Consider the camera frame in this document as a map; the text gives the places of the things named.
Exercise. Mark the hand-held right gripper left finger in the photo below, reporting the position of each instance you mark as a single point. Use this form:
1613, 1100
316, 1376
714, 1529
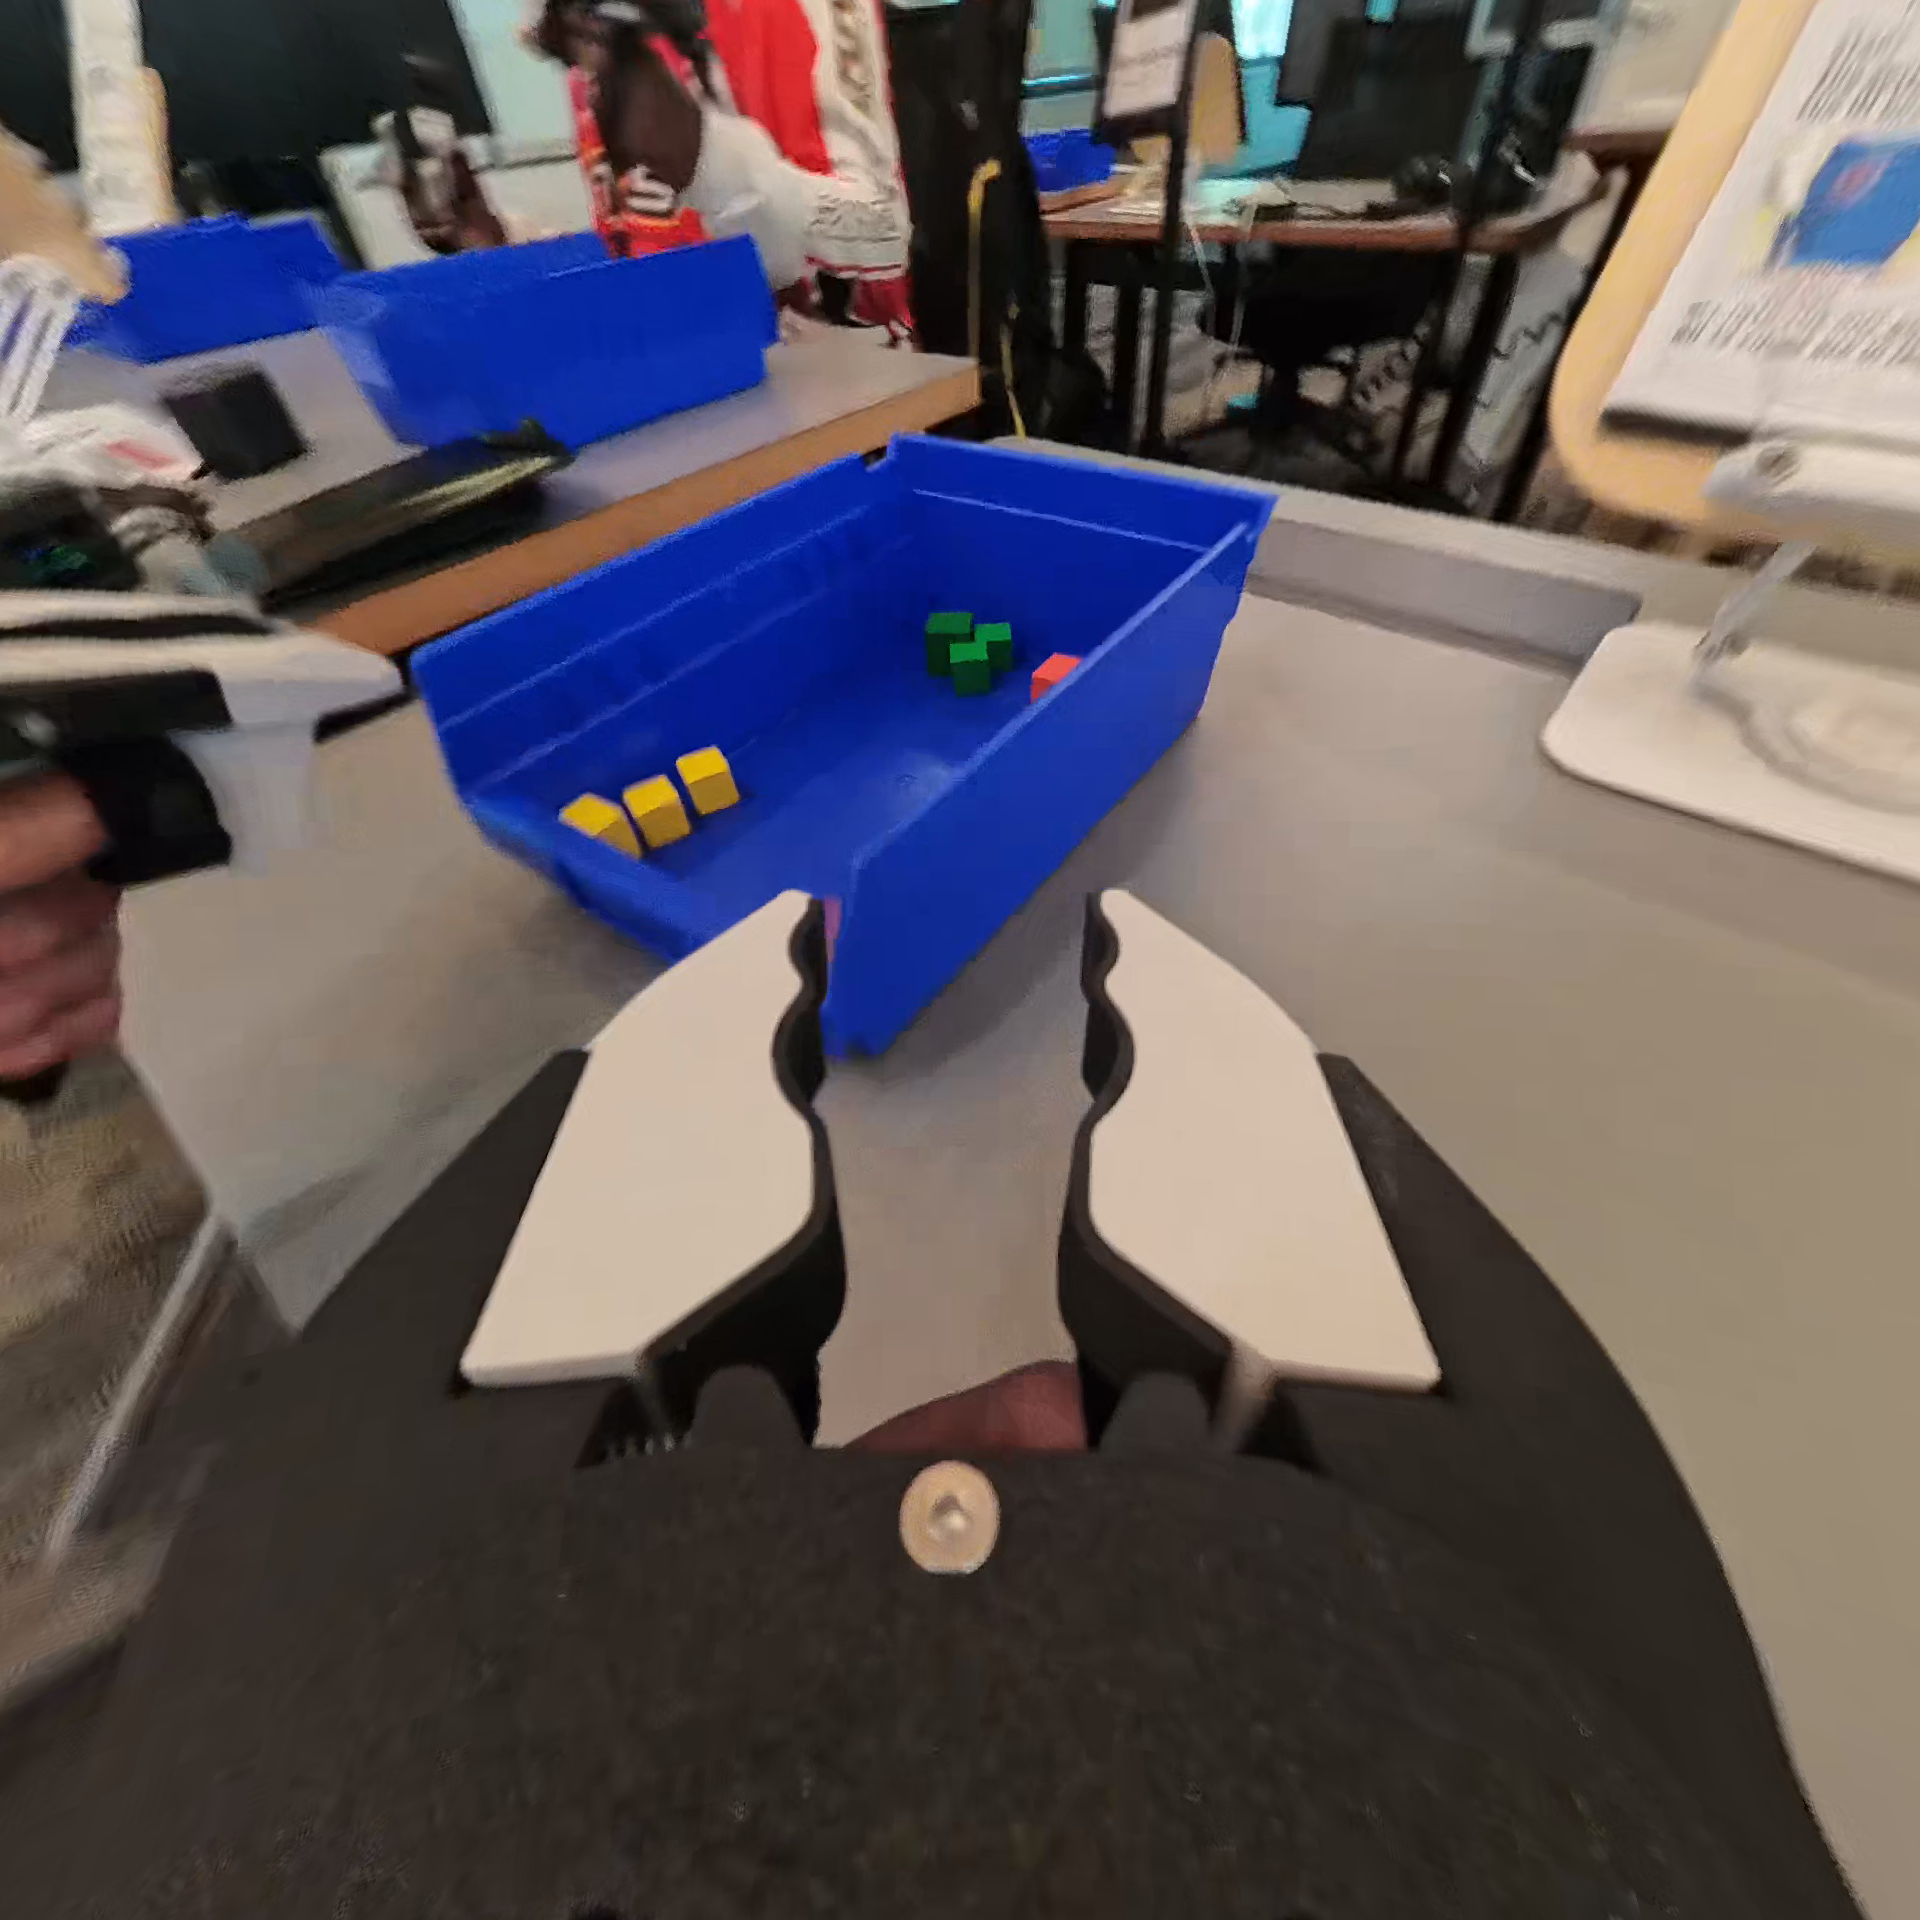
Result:
661, 1200

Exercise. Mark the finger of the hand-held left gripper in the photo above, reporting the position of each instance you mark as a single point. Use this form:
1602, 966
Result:
325, 686

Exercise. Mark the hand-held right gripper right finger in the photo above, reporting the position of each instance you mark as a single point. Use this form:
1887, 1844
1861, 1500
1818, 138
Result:
1262, 1200

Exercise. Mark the blue plastic bin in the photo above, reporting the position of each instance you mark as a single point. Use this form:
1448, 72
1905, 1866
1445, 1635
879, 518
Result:
570, 344
1068, 157
841, 748
211, 292

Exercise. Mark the red wooden cube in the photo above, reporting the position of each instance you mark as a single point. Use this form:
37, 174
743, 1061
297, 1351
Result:
1057, 678

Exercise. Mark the person's left hand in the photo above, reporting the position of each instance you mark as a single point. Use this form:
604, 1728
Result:
54, 946

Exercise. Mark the black laptop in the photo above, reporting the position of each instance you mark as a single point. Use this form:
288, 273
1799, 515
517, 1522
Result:
389, 504

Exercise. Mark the black box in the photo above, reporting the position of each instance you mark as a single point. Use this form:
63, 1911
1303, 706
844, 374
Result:
234, 429

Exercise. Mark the green wooden cube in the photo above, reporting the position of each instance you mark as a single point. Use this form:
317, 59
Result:
970, 672
944, 637
998, 641

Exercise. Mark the large black screen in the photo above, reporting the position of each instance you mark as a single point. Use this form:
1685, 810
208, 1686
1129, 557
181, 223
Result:
302, 75

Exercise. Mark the white and wooden book stand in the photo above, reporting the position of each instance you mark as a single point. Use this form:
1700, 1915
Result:
1726, 720

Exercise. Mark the black garment with yellow trim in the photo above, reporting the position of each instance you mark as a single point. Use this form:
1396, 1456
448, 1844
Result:
938, 227

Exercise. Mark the wooden top office table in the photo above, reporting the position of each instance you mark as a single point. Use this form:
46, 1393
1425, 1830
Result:
1350, 231

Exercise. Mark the black framed sign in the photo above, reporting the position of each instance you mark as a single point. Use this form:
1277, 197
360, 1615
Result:
1148, 59

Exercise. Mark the printed instruction sheet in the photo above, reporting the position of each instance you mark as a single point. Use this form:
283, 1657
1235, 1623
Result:
1799, 303

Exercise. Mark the black monitor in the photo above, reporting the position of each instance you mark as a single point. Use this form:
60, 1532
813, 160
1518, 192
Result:
1396, 88

